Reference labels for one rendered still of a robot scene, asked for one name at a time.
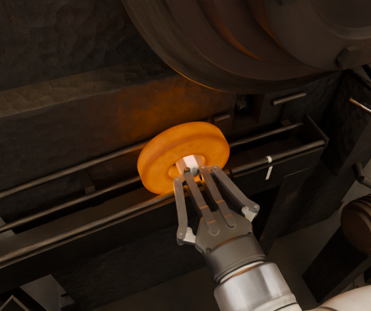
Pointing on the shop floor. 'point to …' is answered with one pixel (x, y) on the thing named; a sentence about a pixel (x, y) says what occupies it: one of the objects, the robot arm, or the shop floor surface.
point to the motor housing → (352, 246)
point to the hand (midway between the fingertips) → (185, 155)
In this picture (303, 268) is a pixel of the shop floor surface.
